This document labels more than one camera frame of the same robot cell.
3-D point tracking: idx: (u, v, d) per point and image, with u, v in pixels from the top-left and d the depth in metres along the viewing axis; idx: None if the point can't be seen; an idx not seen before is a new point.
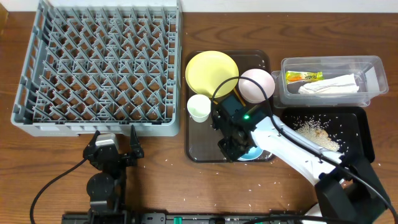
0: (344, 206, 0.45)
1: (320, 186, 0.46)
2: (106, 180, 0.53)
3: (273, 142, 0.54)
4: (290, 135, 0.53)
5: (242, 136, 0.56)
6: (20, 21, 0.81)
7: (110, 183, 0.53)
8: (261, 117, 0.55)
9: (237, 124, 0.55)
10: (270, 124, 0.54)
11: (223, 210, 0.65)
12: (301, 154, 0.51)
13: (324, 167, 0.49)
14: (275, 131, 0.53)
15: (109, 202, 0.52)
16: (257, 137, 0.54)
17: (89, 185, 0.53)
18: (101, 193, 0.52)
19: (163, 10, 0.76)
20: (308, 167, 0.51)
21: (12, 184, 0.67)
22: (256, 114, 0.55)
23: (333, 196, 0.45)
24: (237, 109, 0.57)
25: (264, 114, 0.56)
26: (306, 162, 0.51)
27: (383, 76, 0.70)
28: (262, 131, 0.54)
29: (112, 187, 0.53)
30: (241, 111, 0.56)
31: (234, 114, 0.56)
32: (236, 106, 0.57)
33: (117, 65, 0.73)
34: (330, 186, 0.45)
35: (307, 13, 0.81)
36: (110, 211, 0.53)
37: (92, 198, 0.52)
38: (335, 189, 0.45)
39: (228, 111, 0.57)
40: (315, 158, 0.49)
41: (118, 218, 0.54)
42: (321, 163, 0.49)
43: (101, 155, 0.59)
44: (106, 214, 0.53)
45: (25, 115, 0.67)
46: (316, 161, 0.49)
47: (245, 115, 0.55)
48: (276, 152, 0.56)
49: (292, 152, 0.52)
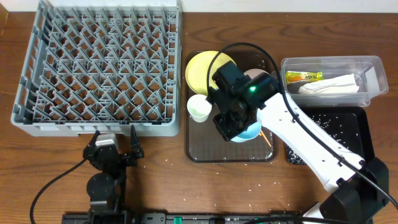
0: (356, 211, 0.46)
1: (337, 194, 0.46)
2: (106, 180, 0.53)
3: (286, 127, 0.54)
4: (306, 124, 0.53)
5: (243, 108, 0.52)
6: (20, 21, 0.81)
7: (110, 183, 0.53)
8: (267, 88, 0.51)
9: (239, 93, 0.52)
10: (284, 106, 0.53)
11: (223, 210, 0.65)
12: (321, 152, 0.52)
13: (342, 172, 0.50)
14: (290, 117, 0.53)
15: (109, 202, 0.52)
16: (265, 115, 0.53)
17: (89, 185, 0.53)
18: (101, 192, 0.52)
19: (163, 10, 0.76)
20: (324, 167, 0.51)
21: (12, 184, 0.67)
22: (262, 83, 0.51)
23: (349, 205, 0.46)
24: (237, 78, 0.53)
25: (271, 84, 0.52)
26: (323, 160, 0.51)
27: (383, 76, 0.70)
28: (275, 114, 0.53)
29: (112, 187, 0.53)
30: (243, 80, 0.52)
31: (234, 84, 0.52)
32: (237, 74, 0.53)
33: (117, 65, 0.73)
34: (346, 194, 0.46)
35: (306, 13, 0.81)
36: (110, 211, 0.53)
37: (92, 198, 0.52)
38: (352, 198, 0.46)
39: (228, 79, 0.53)
40: (334, 159, 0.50)
41: (118, 218, 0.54)
42: (339, 166, 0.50)
43: (100, 155, 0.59)
44: (106, 214, 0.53)
45: (25, 115, 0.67)
46: (334, 162, 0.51)
47: (250, 86, 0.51)
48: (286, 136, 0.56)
49: (308, 145, 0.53)
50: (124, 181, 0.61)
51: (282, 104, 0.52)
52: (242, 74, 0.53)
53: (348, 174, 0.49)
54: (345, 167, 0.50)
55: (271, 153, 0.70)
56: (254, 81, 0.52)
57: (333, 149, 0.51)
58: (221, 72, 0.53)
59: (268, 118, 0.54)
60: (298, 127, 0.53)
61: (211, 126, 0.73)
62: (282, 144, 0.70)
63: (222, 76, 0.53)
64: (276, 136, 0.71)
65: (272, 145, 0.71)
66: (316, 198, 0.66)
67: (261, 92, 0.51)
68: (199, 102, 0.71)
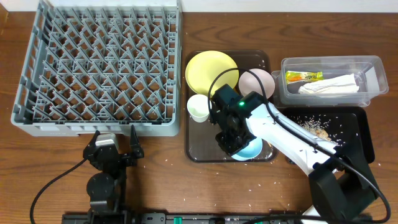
0: (337, 194, 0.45)
1: (314, 176, 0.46)
2: (106, 180, 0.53)
3: (265, 126, 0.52)
4: (285, 123, 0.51)
5: (236, 123, 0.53)
6: (20, 21, 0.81)
7: (110, 183, 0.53)
8: (255, 105, 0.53)
9: (232, 111, 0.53)
10: (265, 112, 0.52)
11: (223, 210, 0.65)
12: (296, 144, 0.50)
13: (318, 157, 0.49)
14: (270, 119, 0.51)
15: (109, 203, 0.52)
16: (251, 124, 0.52)
17: (89, 185, 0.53)
18: (101, 193, 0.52)
19: (163, 10, 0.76)
20: (303, 157, 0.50)
21: (12, 184, 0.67)
22: (251, 100, 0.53)
23: (327, 185, 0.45)
24: (232, 98, 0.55)
25: (260, 101, 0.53)
26: (300, 151, 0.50)
27: (383, 76, 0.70)
28: (257, 119, 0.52)
29: (112, 187, 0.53)
30: (236, 99, 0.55)
31: (229, 103, 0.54)
32: (232, 95, 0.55)
33: (117, 65, 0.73)
34: (324, 175, 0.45)
35: (307, 13, 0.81)
36: (111, 211, 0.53)
37: (92, 198, 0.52)
38: (330, 178, 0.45)
39: (222, 99, 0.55)
40: (310, 148, 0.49)
41: (118, 218, 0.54)
42: (316, 153, 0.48)
43: (101, 155, 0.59)
44: (106, 214, 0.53)
45: (25, 115, 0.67)
46: (311, 150, 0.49)
47: (240, 102, 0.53)
48: (267, 137, 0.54)
49: (285, 139, 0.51)
50: (124, 181, 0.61)
51: (263, 109, 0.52)
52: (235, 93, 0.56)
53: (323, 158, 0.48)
54: (319, 153, 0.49)
55: (271, 153, 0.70)
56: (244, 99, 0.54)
57: (308, 138, 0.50)
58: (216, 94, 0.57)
59: (253, 126, 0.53)
60: (278, 127, 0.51)
61: (211, 126, 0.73)
62: None
63: (217, 97, 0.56)
64: None
65: (273, 145, 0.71)
66: None
67: (251, 108, 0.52)
68: (199, 102, 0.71)
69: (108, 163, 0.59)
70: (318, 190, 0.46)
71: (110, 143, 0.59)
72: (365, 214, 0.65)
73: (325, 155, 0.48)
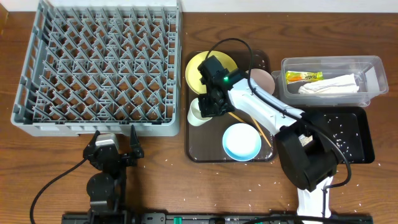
0: (301, 155, 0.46)
1: (279, 135, 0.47)
2: (106, 180, 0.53)
3: (245, 98, 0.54)
4: (262, 94, 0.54)
5: (220, 96, 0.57)
6: (20, 21, 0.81)
7: (110, 183, 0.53)
8: (239, 79, 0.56)
9: (217, 84, 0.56)
10: (245, 85, 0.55)
11: (223, 210, 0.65)
12: (268, 109, 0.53)
13: (285, 122, 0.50)
14: (248, 91, 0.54)
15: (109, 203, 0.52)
16: (233, 96, 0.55)
17: (89, 185, 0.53)
18: (102, 193, 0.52)
19: (163, 10, 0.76)
20: (272, 122, 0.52)
21: (12, 184, 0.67)
22: (234, 76, 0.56)
23: (291, 146, 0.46)
24: (218, 70, 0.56)
25: (242, 76, 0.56)
26: (271, 117, 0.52)
27: (383, 76, 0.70)
28: (237, 92, 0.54)
29: (111, 187, 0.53)
30: (222, 72, 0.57)
31: (214, 75, 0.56)
32: (218, 66, 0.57)
33: (117, 65, 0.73)
34: (289, 135, 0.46)
35: (307, 13, 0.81)
36: (111, 211, 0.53)
37: (92, 198, 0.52)
38: (293, 139, 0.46)
39: (211, 71, 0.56)
40: (279, 113, 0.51)
41: (117, 218, 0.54)
42: (283, 117, 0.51)
43: (101, 155, 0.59)
44: (106, 214, 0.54)
45: (25, 115, 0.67)
46: (280, 116, 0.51)
47: (226, 77, 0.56)
48: (245, 108, 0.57)
49: (258, 107, 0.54)
50: (124, 182, 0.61)
51: (244, 85, 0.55)
52: (222, 67, 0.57)
53: (290, 122, 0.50)
54: (287, 118, 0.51)
55: (271, 153, 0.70)
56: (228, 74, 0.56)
57: (278, 106, 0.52)
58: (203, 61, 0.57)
59: (234, 98, 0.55)
60: (255, 99, 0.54)
61: (211, 125, 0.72)
62: None
63: (205, 67, 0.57)
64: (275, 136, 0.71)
65: (272, 145, 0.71)
66: None
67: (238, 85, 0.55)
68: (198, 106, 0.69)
69: (108, 163, 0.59)
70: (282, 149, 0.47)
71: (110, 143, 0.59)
72: (365, 214, 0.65)
73: (291, 120, 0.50)
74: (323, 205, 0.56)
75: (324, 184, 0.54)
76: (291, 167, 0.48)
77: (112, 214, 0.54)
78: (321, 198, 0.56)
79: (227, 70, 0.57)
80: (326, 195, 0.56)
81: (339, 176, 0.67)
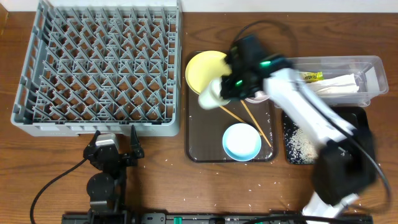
0: (341, 173, 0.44)
1: (321, 149, 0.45)
2: (106, 180, 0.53)
3: (286, 89, 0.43)
4: (306, 93, 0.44)
5: (255, 81, 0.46)
6: (20, 21, 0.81)
7: (110, 183, 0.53)
8: (282, 69, 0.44)
9: (253, 68, 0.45)
10: (289, 76, 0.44)
11: (223, 210, 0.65)
12: (313, 115, 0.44)
13: (330, 132, 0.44)
14: (291, 85, 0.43)
15: (109, 203, 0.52)
16: (272, 87, 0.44)
17: (89, 185, 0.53)
18: (101, 193, 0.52)
19: (163, 10, 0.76)
20: (315, 129, 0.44)
21: (12, 184, 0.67)
22: (277, 61, 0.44)
23: (333, 160, 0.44)
24: (255, 52, 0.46)
25: (285, 64, 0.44)
26: (316, 124, 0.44)
27: (383, 76, 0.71)
28: (279, 83, 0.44)
29: (112, 187, 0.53)
30: (262, 55, 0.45)
31: (253, 56, 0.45)
32: (257, 48, 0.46)
33: (117, 65, 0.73)
34: (332, 149, 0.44)
35: (306, 13, 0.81)
36: (110, 211, 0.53)
37: (92, 198, 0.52)
38: (336, 155, 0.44)
39: (246, 51, 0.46)
40: (325, 122, 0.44)
41: (117, 218, 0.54)
42: (331, 128, 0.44)
43: (101, 155, 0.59)
44: (105, 214, 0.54)
45: (25, 115, 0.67)
46: (325, 124, 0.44)
47: (265, 61, 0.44)
48: (284, 106, 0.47)
49: (301, 108, 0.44)
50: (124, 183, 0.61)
51: (286, 76, 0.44)
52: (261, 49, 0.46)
53: (334, 133, 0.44)
54: (337, 131, 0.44)
55: (271, 153, 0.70)
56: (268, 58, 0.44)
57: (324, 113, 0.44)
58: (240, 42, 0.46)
59: (273, 89, 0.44)
60: (300, 96, 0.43)
61: (211, 125, 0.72)
62: (282, 144, 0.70)
63: (241, 43, 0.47)
64: (275, 136, 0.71)
65: (272, 145, 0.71)
66: None
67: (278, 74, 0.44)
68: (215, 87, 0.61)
69: (109, 163, 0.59)
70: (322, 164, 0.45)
71: (111, 142, 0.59)
72: (365, 214, 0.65)
73: (337, 132, 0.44)
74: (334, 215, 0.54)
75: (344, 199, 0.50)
76: (324, 183, 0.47)
77: (111, 214, 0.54)
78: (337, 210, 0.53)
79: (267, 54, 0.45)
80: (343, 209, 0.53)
81: None
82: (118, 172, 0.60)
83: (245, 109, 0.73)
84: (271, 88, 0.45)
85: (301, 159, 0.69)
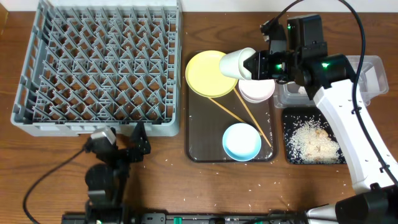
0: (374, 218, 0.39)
1: (370, 196, 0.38)
2: (104, 170, 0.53)
3: (341, 104, 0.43)
4: (364, 119, 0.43)
5: (305, 82, 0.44)
6: (20, 21, 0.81)
7: (108, 173, 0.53)
8: (340, 67, 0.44)
9: (309, 65, 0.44)
10: (348, 94, 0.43)
11: (223, 210, 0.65)
12: (367, 150, 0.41)
13: (379, 177, 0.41)
14: (352, 106, 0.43)
15: (107, 191, 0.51)
16: (326, 96, 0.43)
17: (87, 175, 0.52)
18: (99, 183, 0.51)
19: (163, 10, 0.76)
20: (362, 167, 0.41)
21: (12, 184, 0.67)
22: (338, 60, 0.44)
23: (375, 209, 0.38)
24: (315, 41, 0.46)
25: (345, 65, 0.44)
26: (365, 161, 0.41)
27: (383, 76, 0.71)
28: (334, 95, 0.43)
29: (110, 177, 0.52)
30: (320, 48, 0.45)
31: (310, 46, 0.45)
32: (316, 38, 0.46)
33: (117, 65, 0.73)
34: (379, 197, 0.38)
35: (307, 13, 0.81)
36: (107, 204, 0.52)
37: (90, 188, 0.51)
38: (380, 205, 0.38)
39: (305, 41, 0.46)
40: (377, 163, 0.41)
41: (115, 211, 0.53)
42: (381, 172, 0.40)
43: (95, 147, 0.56)
44: (104, 207, 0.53)
45: (25, 115, 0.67)
46: (377, 167, 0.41)
47: (326, 63, 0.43)
48: (333, 124, 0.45)
49: (354, 135, 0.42)
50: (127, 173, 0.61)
51: (346, 92, 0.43)
52: (322, 40, 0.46)
53: (385, 183, 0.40)
54: (385, 174, 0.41)
55: (271, 153, 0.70)
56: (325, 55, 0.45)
57: (382, 155, 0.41)
58: (303, 24, 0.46)
59: (329, 98, 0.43)
60: (356, 119, 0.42)
61: (211, 124, 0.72)
62: (282, 144, 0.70)
63: (301, 25, 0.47)
64: (276, 136, 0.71)
65: (272, 145, 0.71)
66: (316, 198, 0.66)
67: (334, 71, 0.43)
68: (248, 56, 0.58)
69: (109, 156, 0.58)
70: (360, 206, 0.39)
71: (102, 135, 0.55)
72: None
73: (388, 180, 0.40)
74: None
75: None
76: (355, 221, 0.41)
77: (109, 208, 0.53)
78: None
79: (326, 45, 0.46)
80: None
81: (339, 176, 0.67)
82: (119, 163, 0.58)
83: (245, 109, 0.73)
84: (323, 94, 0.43)
85: (301, 159, 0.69)
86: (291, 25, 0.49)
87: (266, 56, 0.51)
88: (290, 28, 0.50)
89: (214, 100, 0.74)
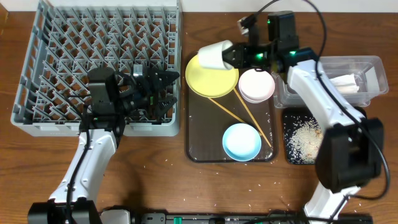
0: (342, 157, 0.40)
1: (329, 131, 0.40)
2: (107, 68, 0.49)
3: (305, 75, 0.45)
4: (326, 83, 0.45)
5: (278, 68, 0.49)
6: (20, 21, 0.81)
7: (111, 72, 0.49)
8: (307, 58, 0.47)
9: (280, 55, 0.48)
10: (311, 67, 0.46)
11: (222, 210, 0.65)
12: (327, 102, 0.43)
13: (341, 119, 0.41)
14: (313, 74, 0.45)
15: (108, 91, 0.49)
16: (293, 73, 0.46)
17: (91, 71, 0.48)
18: (102, 76, 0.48)
19: (163, 10, 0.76)
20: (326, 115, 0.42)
21: (12, 184, 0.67)
22: (303, 51, 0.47)
23: (337, 144, 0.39)
24: (289, 35, 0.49)
25: (311, 56, 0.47)
26: (326, 111, 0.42)
27: (383, 76, 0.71)
28: (300, 70, 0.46)
29: (113, 76, 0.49)
30: (293, 39, 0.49)
31: (283, 38, 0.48)
32: (290, 31, 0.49)
33: (117, 65, 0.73)
34: (340, 134, 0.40)
35: (307, 13, 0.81)
36: (106, 105, 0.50)
37: (91, 81, 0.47)
38: (342, 139, 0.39)
39: (280, 33, 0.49)
40: (337, 109, 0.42)
41: (111, 117, 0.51)
42: (341, 115, 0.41)
43: (99, 70, 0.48)
44: (100, 109, 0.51)
45: (25, 115, 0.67)
46: (337, 111, 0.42)
47: (293, 51, 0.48)
48: (302, 94, 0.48)
49: (316, 94, 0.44)
50: (140, 107, 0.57)
51: (308, 65, 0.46)
52: (295, 33, 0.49)
53: (346, 122, 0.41)
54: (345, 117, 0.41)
55: (271, 153, 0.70)
56: (296, 47, 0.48)
57: (341, 102, 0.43)
58: (279, 20, 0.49)
59: (293, 71, 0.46)
60: (317, 84, 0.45)
61: (211, 124, 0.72)
62: (282, 144, 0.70)
63: (277, 22, 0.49)
64: (276, 136, 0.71)
65: (272, 145, 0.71)
66: None
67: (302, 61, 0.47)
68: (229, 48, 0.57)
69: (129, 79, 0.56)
70: (326, 145, 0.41)
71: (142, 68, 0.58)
72: (365, 214, 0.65)
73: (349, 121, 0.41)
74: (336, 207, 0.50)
75: (348, 192, 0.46)
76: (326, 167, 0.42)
77: (107, 109, 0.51)
78: (339, 203, 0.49)
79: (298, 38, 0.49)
80: (344, 201, 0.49)
81: None
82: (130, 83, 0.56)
83: (245, 109, 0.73)
84: (291, 72, 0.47)
85: (301, 159, 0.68)
86: (270, 21, 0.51)
87: (247, 47, 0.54)
88: (269, 23, 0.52)
89: (214, 101, 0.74)
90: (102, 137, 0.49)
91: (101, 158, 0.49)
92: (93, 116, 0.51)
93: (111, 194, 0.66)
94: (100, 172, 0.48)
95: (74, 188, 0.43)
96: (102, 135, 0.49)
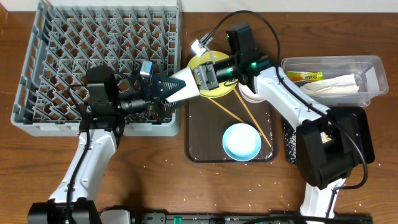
0: (319, 152, 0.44)
1: (300, 128, 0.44)
2: (106, 68, 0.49)
3: (268, 82, 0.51)
4: (289, 85, 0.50)
5: (245, 81, 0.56)
6: (20, 21, 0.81)
7: (109, 71, 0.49)
8: (267, 66, 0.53)
9: (244, 68, 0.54)
10: (273, 73, 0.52)
11: (223, 210, 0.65)
12: (292, 102, 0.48)
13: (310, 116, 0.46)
14: (276, 80, 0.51)
15: (106, 89, 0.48)
16: (258, 83, 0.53)
17: (89, 71, 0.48)
18: (101, 75, 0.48)
19: (163, 10, 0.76)
20: (295, 115, 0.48)
21: (12, 184, 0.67)
22: (263, 62, 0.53)
23: (311, 140, 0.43)
24: (249, 46, 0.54)
25: (271, 64, 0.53)
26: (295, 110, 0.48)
27: (383, 76, 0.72)
28: (263, 78, 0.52)
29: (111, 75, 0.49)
30: (252, 51, 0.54)
31: (244, 52, 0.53)
32: (249, 43, 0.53)
33: (117, 65, 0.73)
34: (313, 129, 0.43)
35: (307, 13, 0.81)
36: (105, 104, 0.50)
37: (89, 80, 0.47)
38: (315, 134, 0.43)
39: (241, 47, 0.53)
40: (304, 106, 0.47)
41: (111, 117, 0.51)
42: (308, 112, 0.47)
43: (96, 70, 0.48)
44: (99, 108, 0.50)
45: (25, 115, 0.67)
46: (305, 108, 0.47)
47: (254, 62, 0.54)
48: (272, 99, 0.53)
49: (282, 98, 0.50)
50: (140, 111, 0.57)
51: (269, 71, 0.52)
52: (254, 45, 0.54)
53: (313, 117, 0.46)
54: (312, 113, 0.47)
55: (271, 153, 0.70)
56: (257, 58, 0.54)
57: (305, 99, 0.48)
58: (237, 35, 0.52)
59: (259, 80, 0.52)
60: (281, 88, 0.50)
61: (211, 124, 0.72)
62: (282, 143, 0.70)
63: (236, 36, 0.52)
64: (275, 137, 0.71)
65: (272, 145, 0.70)
66: None
67: None
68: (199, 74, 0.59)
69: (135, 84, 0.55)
70: (300, 141, 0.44)
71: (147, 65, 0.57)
72: (365, 214, 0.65)
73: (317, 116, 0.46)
74: (328, 206, 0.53)
75: (335, 185, 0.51)
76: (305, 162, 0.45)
77: (106, 108, 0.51)
78: (330, 198, 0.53)
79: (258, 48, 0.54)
80: (334, 196, 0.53)
81: None
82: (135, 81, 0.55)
83: (245, 109, 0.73)
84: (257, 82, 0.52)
85: None
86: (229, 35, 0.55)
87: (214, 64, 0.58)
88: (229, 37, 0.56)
89: (214, 101, 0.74)
90: (102, 137, 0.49)
91: (101, 158, 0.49)
92: (93, 116, 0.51)
93: (111, 194, 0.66)
94: (101, 170, 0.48)
95: (75, 188, 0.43)
96: (102, 135, 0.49)
